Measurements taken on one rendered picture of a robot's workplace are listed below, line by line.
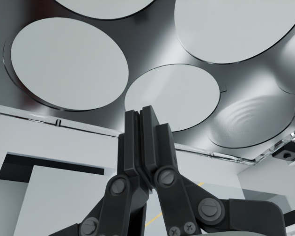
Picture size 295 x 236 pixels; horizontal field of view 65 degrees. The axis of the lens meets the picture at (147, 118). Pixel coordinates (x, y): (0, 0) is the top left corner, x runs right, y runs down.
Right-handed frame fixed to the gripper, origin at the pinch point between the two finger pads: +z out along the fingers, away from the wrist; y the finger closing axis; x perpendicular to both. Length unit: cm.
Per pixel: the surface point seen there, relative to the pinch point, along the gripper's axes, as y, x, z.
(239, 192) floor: 35, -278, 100
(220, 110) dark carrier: 6.0, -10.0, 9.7
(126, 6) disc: 0.2, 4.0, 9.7
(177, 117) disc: 1.3, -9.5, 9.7
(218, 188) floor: 12, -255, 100
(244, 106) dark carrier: 8.7, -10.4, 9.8
